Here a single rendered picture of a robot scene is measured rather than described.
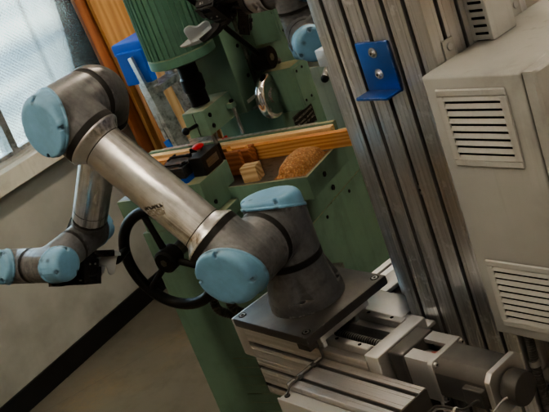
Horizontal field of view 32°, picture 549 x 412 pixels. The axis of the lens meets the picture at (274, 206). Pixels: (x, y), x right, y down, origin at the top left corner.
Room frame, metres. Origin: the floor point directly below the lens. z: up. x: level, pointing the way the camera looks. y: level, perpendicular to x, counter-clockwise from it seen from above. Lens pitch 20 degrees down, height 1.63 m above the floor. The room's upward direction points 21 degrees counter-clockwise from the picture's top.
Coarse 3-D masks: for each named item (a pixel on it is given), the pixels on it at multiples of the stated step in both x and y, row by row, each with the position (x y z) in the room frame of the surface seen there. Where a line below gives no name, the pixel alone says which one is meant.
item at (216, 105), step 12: (216, 96) 2.44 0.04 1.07; (228, 96) 2.45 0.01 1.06; (192, 108) 2.41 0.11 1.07; (204, 108) 2.37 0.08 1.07; (216, 108) 2.40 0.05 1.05; (192, 120) 2.37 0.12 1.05; (204, 120) 2.35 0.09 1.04; (216, 120) 2.38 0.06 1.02; (228, 120) 2.42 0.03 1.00; (192, 132) 2.38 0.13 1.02; (204, 132) 2.36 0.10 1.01
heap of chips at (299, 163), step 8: (296, 152) 2.17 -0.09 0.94; (304, 152) 2.16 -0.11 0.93; (312, 152) 2.16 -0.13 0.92; (320, 152) 2.18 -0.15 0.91; (288, 160) 2.14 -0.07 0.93; (296, 160) 2.13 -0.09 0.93; (304, 160) 2.13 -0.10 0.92; (312, 160) 2.14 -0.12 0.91; (280, 168) 2.14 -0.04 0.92; (288, 168) 2.12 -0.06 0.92; (296, 168) 2.11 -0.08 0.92; (304, 168) 2.11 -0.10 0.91; (280, 176) 2.13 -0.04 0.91; (288, 176) 2.12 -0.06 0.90; (296, 176) 2.10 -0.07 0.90
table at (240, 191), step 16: (272, 160) 2.29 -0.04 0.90; (320, 160) 2.15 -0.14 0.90; (336, 160) 2.20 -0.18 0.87; (240, 176) 2.26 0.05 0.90; (272, 176) 2.17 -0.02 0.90; (304, 176) 2.09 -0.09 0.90; (320, 176) 2.12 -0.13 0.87; (240, 192) 2.19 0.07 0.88; (304, 192) 2.09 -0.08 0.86; (128, 208) 2.41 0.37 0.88; (224, 208) 2.16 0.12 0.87; (240, 208) 2.19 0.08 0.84
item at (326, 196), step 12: (348, 156) 2.49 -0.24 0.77; (348, 168) 2.47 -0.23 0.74; (336, 180) 2.40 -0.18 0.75; (348, 180) 2.45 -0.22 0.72; (324, 192) 2.34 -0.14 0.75; (336, 192) 2.39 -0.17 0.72; (312, 204) 2.28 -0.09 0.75; (324, 204) 2.33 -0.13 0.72; (312, 216) 2.27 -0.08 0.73; (168, 240) 2.36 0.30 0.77; (156, 252) 2.39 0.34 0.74
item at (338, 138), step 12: (324, 132) 2.22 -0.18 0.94; (336, 132) 2.19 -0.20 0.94; (264, 144) 2.31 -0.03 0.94; (276, 144) 2.29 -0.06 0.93; (288, 144) 2.27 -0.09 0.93; (300, 144) 2.25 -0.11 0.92; (312, 144) 2.23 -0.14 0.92; (324, 144) 2.22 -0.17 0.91; (336, 144) 2.20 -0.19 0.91; (348, 144) 2.18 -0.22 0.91; (264, 156) 2.32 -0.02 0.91; (276, 156) 2.30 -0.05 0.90
